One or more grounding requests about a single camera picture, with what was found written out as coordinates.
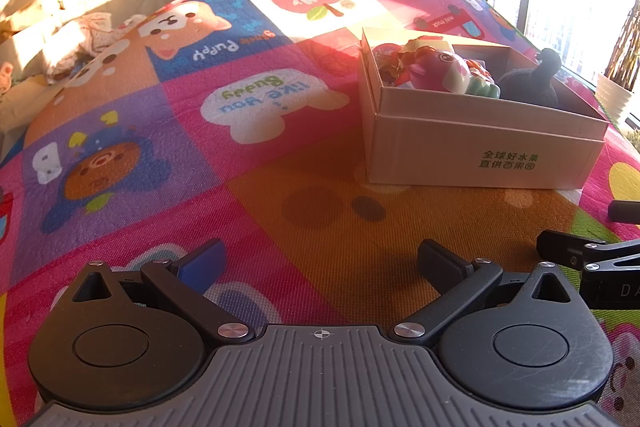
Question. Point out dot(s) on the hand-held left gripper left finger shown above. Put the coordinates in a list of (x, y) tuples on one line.
[(201, 267)]

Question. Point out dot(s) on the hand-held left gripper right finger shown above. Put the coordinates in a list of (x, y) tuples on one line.
[(440, 266)]

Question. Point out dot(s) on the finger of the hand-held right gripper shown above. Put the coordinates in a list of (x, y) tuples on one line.
[(610, 292), (560, 249)]

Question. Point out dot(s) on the black stick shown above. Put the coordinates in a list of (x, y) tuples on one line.
[(625, 212)]

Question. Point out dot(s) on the cardboard box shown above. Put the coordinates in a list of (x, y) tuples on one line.
[(450, 157)]

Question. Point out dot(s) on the black plush toy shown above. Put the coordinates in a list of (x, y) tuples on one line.
[(525, 87)]

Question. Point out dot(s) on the teal toy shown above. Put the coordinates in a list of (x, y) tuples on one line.
[(485, 89)]

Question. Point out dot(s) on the pink fish toy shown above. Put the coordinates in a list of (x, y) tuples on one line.
[(440, 67)]

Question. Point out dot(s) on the orange speckled toy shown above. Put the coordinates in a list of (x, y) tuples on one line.
[(387, 62)]

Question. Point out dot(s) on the colourful cartoon play mat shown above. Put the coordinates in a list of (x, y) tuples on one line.
[(200, 207)]

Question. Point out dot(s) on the white plant pot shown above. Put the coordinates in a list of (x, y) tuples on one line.
[(617, 99)]

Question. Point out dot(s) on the pile of light clothes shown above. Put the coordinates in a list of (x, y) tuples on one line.
[(90, 37)]

